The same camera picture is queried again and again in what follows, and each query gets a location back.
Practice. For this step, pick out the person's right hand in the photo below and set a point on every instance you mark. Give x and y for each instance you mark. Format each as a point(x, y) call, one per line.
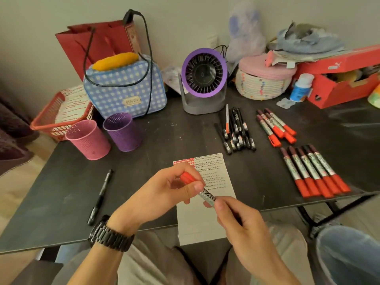
point(246, 234)

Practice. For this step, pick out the person's left hand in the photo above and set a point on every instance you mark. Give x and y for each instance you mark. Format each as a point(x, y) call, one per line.
point(154, 195)

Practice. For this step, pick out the person's right thumb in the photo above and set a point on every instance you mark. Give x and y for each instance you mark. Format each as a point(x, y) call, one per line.
point(227, 209)

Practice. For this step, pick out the person's left thumb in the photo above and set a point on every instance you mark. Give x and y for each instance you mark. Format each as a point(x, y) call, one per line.
point(190, 190)

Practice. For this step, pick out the red marker pen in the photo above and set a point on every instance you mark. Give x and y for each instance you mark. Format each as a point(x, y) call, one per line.
point(312, 172)
point(270, 123)
point(320, 167)
point(279, 119)
point(267, 130)
point(302, 170)
point(282, 129)
point(326, 166)
point(207, 196)
point(294, 172)

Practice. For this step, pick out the person's right forearm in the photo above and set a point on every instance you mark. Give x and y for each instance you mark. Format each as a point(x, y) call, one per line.
point(277, 279)

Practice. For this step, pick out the person's left forearm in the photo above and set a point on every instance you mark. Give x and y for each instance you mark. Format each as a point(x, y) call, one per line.
point(98, 264)

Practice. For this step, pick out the white grid paper sheet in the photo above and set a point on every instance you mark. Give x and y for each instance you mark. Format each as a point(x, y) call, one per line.
point(202, 225)

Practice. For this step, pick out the bunch of black pens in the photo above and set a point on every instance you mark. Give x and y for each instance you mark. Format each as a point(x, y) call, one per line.
point(237, 130)

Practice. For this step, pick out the white pen with orange tip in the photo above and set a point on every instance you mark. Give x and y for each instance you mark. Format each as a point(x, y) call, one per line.
point(227, 118)

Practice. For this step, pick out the person's beige trousers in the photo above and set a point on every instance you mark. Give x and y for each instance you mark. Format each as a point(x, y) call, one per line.
point(154, 264)

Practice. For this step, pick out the purple perforated pen cup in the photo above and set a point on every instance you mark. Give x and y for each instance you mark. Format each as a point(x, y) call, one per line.
point(122, 132)

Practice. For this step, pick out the black pen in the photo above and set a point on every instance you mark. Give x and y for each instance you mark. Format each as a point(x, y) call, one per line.
point(100, 197)

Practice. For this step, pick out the black wristwatch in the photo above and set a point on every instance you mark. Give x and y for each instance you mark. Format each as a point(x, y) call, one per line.
point(111, 235)

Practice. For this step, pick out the purple grey desk fan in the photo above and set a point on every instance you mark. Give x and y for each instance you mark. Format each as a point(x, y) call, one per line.
point(204, 77)

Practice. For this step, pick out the pink perforated pen cup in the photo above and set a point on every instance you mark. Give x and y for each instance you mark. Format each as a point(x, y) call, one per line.
point(86, 140)

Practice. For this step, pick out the clear plastic blister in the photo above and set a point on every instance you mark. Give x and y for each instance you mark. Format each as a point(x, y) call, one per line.
point(285, 102)

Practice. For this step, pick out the blue checkered bag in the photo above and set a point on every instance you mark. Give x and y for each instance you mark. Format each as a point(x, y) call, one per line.
point(118, 91)

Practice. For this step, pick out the woven basket with pink lid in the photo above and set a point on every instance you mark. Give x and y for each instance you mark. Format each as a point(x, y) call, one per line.
point(261, 78)

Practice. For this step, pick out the white bottle with blue label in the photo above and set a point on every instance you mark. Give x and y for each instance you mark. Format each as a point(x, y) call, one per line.
point(301, 87)

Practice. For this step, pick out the yellow plush pouch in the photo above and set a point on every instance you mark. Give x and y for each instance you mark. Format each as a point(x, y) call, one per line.
point(115, 61)

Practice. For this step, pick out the pink plastic clip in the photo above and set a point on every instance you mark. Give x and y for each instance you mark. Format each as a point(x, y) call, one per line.
point(269, 58)

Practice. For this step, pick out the red plastic basket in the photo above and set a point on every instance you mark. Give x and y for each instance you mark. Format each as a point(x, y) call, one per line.
point(47, 121)

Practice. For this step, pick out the red shoe box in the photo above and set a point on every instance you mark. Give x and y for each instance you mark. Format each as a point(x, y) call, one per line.
point(332, 83)

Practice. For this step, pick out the translucent plastic bag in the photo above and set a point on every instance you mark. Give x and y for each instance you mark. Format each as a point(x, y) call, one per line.
point(245, 32)

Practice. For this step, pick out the dark brown sofa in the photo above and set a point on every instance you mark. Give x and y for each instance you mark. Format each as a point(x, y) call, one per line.
point(13, 136)

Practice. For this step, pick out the colourful paper cup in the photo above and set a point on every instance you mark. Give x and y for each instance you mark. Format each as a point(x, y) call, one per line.
point(375, 96)

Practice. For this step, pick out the pile of grey cloths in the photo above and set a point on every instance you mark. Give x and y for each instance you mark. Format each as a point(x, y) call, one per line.
point(308, 40)

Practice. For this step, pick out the red paper bag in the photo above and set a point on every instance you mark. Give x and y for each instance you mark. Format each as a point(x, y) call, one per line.
point(74, 41)

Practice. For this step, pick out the black metal table frame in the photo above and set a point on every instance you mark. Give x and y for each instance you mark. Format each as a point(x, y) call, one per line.
point(341, 212)

